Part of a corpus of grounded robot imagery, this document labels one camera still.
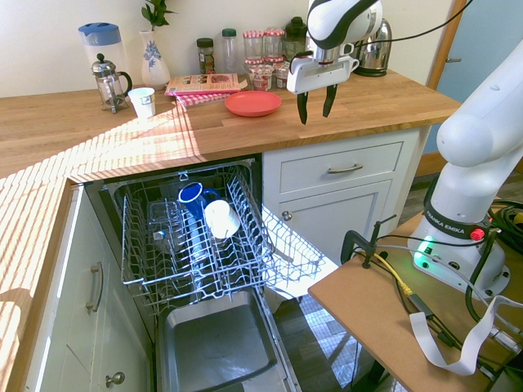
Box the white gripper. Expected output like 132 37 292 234
285 55 353 126

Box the red round plate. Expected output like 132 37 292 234
224 90 283 118

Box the steel dishwasher door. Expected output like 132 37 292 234
156 287 304 392

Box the yogurt cup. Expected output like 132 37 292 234
248 65 275 92
272 61 293 90

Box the dark plastic bottle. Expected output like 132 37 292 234
284 16 309 63

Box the tall jam jar checkered lid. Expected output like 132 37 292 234
242 30 265 62
262 28 286 59

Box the stainless steel kettle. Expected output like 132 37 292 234
352 18 394 78

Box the clear bottle with green lid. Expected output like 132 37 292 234
221 28 239 75

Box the red checkered book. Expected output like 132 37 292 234
172 91 239 109

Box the pink cookbook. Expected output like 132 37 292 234
163 73 249 96

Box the spice jar with dark lid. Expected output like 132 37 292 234
195 38 217 76

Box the black clamp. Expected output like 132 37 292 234
340 214 398 270

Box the large white mug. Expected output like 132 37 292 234
203 198 243 239

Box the blue mug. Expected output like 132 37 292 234
177 182 222 221

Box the white vase with blue flowers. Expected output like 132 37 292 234
138 29 172 91

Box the white paper cup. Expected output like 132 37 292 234
127 87 157 120

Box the blue door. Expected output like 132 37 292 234
435 0 523 105

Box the green leafy plant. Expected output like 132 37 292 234
141 0 178 33

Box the glass French press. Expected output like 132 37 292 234
90 52 134 114

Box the wooden robot mounting board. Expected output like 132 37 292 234
307 212 523 392

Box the clear pitcher with blue lid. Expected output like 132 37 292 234
78 22 128 89

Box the metal drawer handle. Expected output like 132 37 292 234
327 163 364 175

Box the wire dishwasher rack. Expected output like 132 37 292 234
114 160 275 308

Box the yellow cable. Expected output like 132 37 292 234
374 250 414 298

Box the black cable bundle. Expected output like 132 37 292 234
487 197 523 255

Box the white flat strap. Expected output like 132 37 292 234
409 294 523 376

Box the metal cabinet bar handle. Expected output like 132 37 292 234
84 261 105 314

